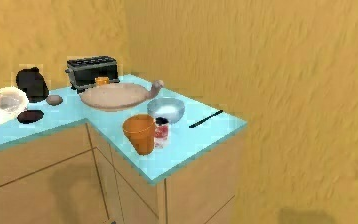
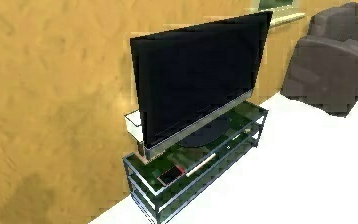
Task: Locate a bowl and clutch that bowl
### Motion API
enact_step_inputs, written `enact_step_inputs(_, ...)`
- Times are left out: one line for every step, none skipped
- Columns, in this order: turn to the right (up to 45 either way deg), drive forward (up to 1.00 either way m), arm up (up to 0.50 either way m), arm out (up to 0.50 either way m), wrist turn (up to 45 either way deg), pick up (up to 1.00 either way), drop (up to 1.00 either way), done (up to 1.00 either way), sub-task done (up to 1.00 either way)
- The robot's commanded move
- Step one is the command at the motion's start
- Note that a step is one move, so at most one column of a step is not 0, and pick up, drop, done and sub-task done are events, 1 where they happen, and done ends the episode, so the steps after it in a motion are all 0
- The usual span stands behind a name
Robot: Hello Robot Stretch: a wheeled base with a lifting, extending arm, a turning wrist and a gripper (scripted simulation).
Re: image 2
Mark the black television set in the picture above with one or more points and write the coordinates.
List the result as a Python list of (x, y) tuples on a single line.
[(197, 76)]

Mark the white box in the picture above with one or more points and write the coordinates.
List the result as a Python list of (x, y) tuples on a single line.
[(133, 124)]

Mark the white stick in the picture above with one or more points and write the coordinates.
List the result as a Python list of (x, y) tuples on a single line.
[(201, 164)]

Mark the green glass television stand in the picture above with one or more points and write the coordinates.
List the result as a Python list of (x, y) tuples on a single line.
[(200, 173)]

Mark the white framed window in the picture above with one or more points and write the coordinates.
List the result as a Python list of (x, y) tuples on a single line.
[(280, 10)]

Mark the dark grey armchair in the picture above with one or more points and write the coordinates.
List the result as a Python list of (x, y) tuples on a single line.
[(330, 63)]

